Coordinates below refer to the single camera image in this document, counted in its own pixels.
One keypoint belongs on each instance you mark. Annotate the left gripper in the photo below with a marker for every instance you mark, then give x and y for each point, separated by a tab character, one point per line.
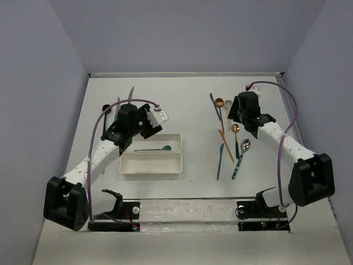
141	112

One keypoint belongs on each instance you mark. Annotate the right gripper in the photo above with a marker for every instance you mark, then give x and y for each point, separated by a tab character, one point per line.
233	113

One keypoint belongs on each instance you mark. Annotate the beige plastic spoon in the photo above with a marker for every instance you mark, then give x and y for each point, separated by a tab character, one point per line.
228	104

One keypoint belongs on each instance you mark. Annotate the teal handled steel knife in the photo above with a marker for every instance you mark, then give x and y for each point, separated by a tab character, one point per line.
117	108

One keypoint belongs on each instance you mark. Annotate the gold spoon blue handle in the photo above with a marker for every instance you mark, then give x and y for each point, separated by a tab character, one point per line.
236	129

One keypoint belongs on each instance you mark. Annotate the dark handled steel knife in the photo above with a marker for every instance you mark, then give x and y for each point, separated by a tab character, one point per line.
130	94

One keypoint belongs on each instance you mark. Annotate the copper metal spoon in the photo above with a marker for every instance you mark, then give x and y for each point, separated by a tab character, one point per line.
219	103

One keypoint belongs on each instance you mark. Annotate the blue plastic knife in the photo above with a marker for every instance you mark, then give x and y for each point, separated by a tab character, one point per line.
214	105

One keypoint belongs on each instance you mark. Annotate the teal plastic spoon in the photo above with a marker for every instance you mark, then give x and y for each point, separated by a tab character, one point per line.
164	148

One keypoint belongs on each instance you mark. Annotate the black plastic spoon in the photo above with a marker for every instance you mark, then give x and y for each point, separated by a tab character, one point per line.
106	111

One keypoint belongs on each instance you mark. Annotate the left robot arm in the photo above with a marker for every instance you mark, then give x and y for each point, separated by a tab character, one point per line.
68	199

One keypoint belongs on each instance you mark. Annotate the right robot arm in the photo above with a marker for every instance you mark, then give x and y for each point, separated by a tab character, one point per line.
312	177

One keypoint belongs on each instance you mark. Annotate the upper white tray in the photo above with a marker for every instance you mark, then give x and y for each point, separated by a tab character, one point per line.
157	141

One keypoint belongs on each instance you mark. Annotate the white tray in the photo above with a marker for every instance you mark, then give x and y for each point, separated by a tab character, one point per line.
157	141
151	163

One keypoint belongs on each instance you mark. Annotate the orange plastic knife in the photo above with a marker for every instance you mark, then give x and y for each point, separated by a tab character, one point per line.
226	145

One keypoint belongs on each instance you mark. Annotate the lower white tray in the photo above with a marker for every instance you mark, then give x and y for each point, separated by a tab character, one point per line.
151	163

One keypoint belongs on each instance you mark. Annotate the teal plastic knife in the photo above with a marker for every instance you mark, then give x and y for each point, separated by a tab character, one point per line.
219	161

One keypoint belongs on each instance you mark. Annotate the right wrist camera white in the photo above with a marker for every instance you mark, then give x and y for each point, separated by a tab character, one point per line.
253	88

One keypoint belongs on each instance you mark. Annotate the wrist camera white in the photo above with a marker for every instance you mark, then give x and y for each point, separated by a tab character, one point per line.
156	118
253	88

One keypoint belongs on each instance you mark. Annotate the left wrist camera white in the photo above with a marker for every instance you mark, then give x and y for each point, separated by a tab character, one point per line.
156	118

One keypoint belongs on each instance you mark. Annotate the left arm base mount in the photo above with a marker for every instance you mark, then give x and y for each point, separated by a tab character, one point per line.
124	216

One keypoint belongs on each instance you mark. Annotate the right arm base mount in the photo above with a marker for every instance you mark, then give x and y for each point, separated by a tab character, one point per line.
255	215

